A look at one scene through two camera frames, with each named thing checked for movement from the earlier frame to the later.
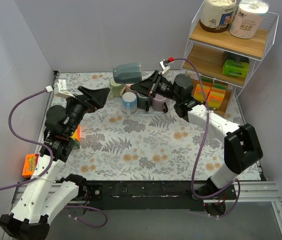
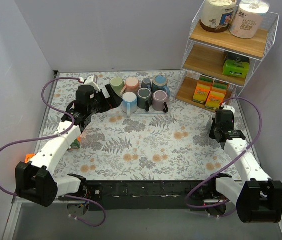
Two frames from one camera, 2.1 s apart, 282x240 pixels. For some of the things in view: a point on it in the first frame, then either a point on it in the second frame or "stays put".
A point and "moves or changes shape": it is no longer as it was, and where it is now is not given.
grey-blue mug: (129, 73) moves or changes shape
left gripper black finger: (98, 96) to (114, 100)
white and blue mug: (129, 103) stays put
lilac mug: (158, 103) stays put
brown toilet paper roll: (216, 15) stays put
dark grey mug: (143, 101) stays put
